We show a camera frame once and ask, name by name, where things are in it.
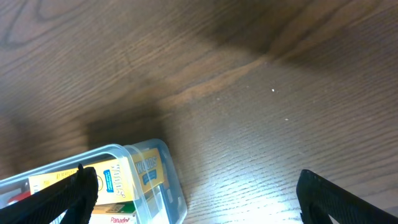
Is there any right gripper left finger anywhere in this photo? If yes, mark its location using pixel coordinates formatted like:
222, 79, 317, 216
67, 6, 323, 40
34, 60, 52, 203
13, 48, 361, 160
1, 164, 98, 224

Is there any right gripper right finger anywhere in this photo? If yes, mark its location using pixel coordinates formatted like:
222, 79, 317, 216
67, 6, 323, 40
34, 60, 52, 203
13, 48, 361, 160
296, 169, 397, 224

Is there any yellow box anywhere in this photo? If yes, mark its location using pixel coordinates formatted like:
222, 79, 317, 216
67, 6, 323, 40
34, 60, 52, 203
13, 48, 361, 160
29, 148, 164, 205

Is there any slim white blue box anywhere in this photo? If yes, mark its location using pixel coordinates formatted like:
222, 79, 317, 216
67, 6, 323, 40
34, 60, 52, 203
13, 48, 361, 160
89, 202, 137, 224

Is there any red orange small box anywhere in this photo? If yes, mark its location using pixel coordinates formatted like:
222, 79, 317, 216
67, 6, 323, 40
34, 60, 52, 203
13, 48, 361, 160
7, 191, 31, 205

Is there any clear plastic container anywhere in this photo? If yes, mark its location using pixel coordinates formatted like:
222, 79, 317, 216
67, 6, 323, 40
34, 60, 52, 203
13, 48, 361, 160
1, 139, 187, 224

